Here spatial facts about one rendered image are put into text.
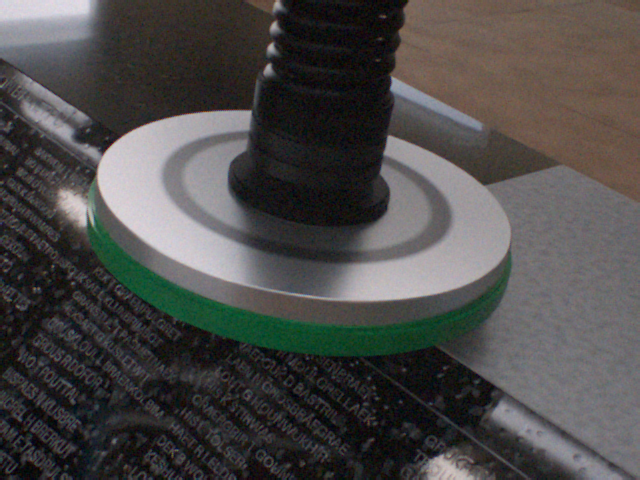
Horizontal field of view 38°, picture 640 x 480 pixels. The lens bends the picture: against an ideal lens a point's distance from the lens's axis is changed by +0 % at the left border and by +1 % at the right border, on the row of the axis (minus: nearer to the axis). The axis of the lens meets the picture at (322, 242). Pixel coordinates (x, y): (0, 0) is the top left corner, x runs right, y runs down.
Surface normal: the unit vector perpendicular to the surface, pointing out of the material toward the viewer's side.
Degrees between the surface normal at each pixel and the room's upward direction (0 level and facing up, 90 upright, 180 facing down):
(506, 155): 0
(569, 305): 0
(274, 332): 90
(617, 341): 0
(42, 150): 45
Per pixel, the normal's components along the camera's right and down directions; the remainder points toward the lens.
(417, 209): 0.16, -0.87
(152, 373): -0.38, -0.45
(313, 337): 0.07, 0.48
